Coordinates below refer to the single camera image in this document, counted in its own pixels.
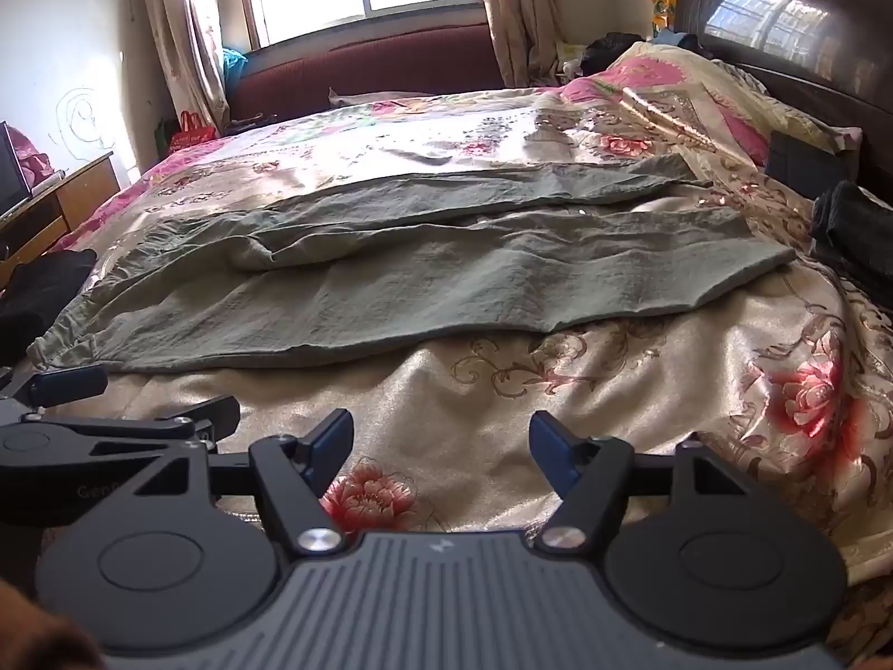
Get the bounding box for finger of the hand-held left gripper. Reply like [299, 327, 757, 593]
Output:
[21, 394, 242, 462]
[0, 365, 109, 409]

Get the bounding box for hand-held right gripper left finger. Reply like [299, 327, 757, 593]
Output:
[140, 409, 356, 558]

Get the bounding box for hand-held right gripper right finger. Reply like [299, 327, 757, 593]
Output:
[530, 411, 751, 556]

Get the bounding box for green pants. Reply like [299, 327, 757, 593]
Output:
[26, 154, 798, 372]

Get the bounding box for floral satin blanket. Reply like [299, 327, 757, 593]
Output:
[42, 80, 893, 670]

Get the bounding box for black cloth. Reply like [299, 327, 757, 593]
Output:
[0, 247, 99, 367]

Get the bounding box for wooden side cabinet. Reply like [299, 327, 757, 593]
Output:
[0, 150, 123, 287]

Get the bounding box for black television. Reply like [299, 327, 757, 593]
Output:
[0, 120, 35, 217]

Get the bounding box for red bag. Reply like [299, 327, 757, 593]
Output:
[171, 110, 219, 151]

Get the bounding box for teal plastic bag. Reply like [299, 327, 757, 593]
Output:
[222, 47, 250, 92]

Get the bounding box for white cloth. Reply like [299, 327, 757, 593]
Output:
[328, 87, 395, 111]

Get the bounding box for maroon sofa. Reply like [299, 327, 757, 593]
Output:
[227, 22, 507, 128]

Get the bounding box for beige patterned curtain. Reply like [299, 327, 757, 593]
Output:
[474, 0, 563, 88]
[136, 0, 234, 137]

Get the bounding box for dark folded clothes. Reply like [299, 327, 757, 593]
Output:
[809, 180, 893, 294]

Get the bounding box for black flat box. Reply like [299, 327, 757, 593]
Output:
[764, 131, 859, 197]

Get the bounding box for pink floral pillow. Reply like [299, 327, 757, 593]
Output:
[561, 42, 862, 169]

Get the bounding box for dark clothes pile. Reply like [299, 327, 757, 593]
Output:
[579, 31, 653, 74]

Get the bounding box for yellow plastic bag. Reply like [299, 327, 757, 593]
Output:
[645, 0, 679, 39]

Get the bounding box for dark wooden headboard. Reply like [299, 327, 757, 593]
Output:
[676, 0, 893, 210]

